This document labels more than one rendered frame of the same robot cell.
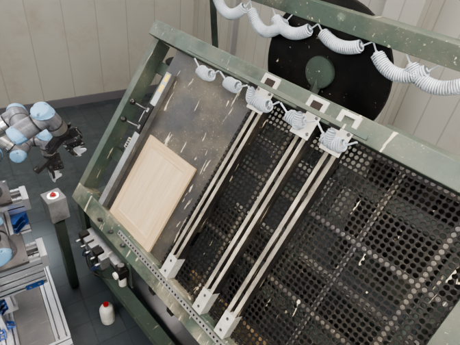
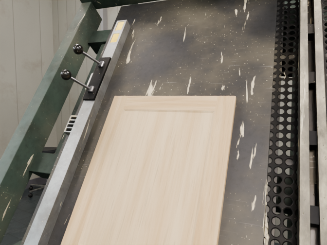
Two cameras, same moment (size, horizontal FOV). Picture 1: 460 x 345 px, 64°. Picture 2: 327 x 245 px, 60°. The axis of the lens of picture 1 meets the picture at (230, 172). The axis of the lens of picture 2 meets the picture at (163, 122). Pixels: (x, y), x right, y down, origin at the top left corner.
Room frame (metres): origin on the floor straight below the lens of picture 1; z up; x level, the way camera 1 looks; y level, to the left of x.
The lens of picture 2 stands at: (0.89, 0.69, 1.35)
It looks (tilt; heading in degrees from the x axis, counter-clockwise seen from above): 5 degrees down; 341
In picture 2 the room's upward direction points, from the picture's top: straight up
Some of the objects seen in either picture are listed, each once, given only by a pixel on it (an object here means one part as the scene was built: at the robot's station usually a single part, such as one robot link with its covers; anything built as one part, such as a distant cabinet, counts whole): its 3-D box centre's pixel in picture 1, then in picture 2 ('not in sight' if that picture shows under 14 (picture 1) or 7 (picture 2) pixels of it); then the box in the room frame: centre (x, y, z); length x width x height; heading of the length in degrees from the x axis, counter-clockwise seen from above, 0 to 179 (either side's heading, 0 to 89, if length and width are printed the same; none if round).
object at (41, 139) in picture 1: (44, 139); not in sight; (1.74, 1.09, 1.35); 0.09 x 0.08 x 0.11; 102
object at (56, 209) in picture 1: (55, 205); not in sight; (1.72, 1.11, 0.84); 0.12 x 0.12 x 0.18; 48
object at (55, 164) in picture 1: (53, 161); not in sight; (1.75, 1.08, 1.19); 0.09 x 0.08 x 0.12; 137
